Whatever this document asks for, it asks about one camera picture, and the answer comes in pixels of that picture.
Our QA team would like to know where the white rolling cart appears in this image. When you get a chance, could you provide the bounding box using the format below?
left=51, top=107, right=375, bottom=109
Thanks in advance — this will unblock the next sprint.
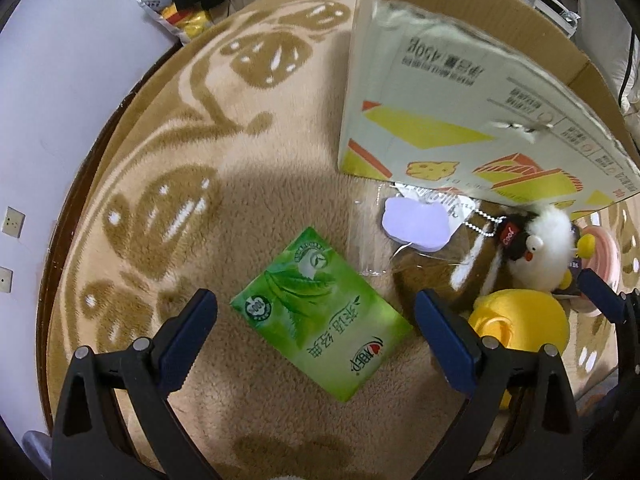
left=532, top=0, right=581, bottom=36

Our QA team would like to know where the plastic snack bag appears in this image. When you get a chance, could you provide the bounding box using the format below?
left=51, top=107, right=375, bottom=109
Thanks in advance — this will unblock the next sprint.
left=134, top=0, right=216, bottom=43

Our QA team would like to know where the cream padded chair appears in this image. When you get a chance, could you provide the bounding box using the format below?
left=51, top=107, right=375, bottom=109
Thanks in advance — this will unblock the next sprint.
left=575, top=0, right=640, bottom=116

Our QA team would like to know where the yellow plush duck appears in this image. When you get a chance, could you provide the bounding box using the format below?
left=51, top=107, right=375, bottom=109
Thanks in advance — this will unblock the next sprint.
left=465, top=288, right=571, bottom=411

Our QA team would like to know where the white plush chick keychain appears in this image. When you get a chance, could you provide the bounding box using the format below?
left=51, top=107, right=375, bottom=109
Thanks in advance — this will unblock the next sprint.
left=460, top=204, right=597, bottom=293

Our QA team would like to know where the printed cardboard box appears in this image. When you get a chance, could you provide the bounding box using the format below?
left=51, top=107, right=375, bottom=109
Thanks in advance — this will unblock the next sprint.
left=336, top=0, right=640, bottom=208

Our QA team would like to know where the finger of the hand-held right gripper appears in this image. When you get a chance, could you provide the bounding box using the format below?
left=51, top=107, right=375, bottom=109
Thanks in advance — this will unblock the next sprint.
left=578, top=268, right=640, bottom=342

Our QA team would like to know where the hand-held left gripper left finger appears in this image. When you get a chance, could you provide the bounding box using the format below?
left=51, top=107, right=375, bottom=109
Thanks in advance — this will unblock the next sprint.
left=51, top=288, right=221, bottom=480

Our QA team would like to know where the green tea packet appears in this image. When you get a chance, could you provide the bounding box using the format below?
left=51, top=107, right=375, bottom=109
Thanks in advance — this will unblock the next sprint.
left=230, top=226, right=415, bottom=403

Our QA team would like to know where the black cable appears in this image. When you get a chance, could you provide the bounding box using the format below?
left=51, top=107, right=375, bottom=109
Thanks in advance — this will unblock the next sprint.
left=619, top=35, right=640, bottom=107

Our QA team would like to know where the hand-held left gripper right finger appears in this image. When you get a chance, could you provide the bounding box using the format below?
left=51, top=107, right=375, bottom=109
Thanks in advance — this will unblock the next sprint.
left=414, top=288, right=586, bottom=480

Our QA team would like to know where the clear bag with purple card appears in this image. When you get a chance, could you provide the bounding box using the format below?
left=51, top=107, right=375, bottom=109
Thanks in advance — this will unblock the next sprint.
left=350, top=182, right=501, bottom=281

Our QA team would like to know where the pink round plush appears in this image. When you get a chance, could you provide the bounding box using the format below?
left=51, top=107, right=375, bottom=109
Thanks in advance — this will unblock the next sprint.
left=570, top=225, right=622, bottom=317

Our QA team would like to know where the beige brown patterned blanket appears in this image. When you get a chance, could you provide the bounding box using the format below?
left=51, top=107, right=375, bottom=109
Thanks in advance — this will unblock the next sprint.
left=47, top=0, right=640, bottom=480

